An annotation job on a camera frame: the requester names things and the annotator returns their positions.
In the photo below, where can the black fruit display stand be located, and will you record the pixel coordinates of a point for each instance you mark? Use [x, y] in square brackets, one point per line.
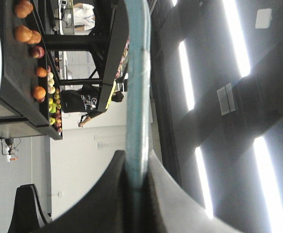
[20, 114]

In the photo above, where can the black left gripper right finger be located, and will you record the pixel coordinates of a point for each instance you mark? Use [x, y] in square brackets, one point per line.
[173, 209]

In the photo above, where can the light blue plastic basket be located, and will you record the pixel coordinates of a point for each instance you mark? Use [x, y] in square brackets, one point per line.
[137, 133]

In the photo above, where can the person in white shirt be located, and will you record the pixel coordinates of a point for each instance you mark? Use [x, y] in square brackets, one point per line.
[84, 17]

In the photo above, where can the person in black shirt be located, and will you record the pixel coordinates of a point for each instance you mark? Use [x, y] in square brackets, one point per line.
[84, 100]

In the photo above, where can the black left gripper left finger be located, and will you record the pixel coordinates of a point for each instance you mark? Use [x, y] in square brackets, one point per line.
[101, 209]

